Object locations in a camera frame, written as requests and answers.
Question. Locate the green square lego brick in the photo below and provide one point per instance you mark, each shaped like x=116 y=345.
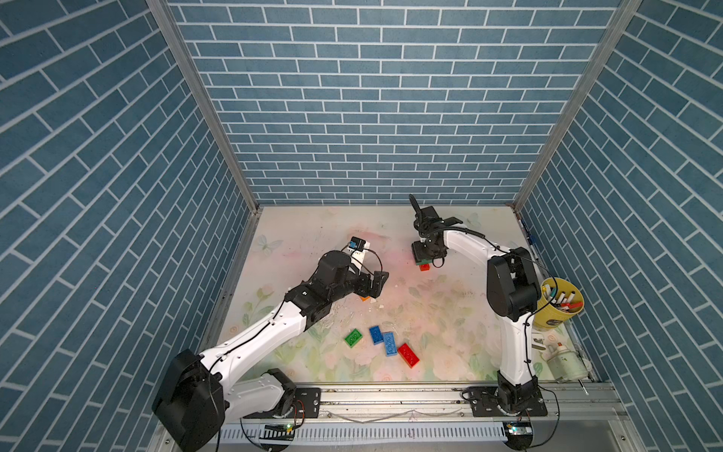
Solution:
x=353 y=338

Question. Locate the light blue lego brick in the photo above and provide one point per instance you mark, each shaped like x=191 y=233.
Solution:
x=390 y=346

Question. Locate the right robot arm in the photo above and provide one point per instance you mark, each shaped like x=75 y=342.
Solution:
x=513 y=292

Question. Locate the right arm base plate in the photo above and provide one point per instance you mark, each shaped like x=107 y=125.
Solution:
x=491 y=401

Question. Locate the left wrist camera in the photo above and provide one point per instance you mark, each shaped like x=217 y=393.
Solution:
x=357 y=244

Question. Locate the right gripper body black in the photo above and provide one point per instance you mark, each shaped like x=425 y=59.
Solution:
x=423 y=250

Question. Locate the yellow pen cup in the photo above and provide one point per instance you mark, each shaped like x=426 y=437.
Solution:
x=560 y=301

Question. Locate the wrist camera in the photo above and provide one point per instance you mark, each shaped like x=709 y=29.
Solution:
x=425 y=217
x=357 y=244

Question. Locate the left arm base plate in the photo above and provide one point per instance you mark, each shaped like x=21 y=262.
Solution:
x=304 y=402

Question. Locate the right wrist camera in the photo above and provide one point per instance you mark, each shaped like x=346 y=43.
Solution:
x=425 y=217

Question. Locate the dark blue lego brick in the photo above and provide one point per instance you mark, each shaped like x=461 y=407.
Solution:
x=376 y=335

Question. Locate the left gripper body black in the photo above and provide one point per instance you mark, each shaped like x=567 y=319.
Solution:
x=358 y=284

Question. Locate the red lego brick front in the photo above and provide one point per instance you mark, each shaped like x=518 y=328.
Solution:
x=408 y=355

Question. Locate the white small clip device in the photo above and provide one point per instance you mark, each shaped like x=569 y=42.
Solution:
x=537 y=341

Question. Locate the aluminium front rail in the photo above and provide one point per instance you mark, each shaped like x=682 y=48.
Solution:
x=377 y=402

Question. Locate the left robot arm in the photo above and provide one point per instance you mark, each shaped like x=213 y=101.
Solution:
x=197 y=394

